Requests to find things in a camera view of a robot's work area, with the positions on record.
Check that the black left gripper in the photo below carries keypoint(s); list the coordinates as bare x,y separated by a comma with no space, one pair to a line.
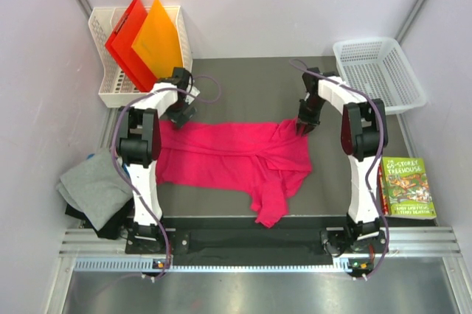
178,119

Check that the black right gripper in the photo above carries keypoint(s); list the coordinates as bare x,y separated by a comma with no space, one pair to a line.
310,123

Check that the pink red t shirt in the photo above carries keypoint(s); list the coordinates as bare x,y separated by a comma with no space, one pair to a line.
268,161

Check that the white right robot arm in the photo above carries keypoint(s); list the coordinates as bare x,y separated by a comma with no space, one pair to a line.
363,138

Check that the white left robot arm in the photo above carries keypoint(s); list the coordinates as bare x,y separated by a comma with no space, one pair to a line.
137,141

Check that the white file organizer rack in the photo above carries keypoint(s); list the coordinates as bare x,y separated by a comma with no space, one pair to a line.
116,89

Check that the orange plastic folder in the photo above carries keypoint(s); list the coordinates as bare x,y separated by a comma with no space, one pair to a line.
157,43

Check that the red plastic folder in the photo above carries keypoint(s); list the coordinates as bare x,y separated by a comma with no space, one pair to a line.
119,45

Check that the white plastic mesh basket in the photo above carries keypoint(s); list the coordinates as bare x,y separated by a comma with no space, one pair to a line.
379,68

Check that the grey folded t shirt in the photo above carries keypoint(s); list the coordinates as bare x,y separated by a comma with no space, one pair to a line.
92,185

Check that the green treehouse book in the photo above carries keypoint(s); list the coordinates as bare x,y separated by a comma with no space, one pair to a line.
404,189

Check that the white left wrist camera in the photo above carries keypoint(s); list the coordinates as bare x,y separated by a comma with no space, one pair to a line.
192,93

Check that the aluminium front rail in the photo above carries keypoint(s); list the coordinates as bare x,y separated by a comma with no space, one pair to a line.
92,254

